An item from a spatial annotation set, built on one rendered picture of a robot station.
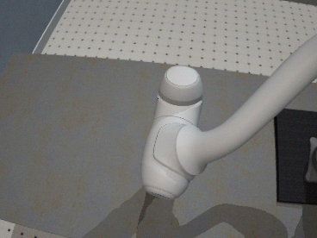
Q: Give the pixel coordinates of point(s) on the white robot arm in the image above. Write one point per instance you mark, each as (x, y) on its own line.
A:
(176, 150)

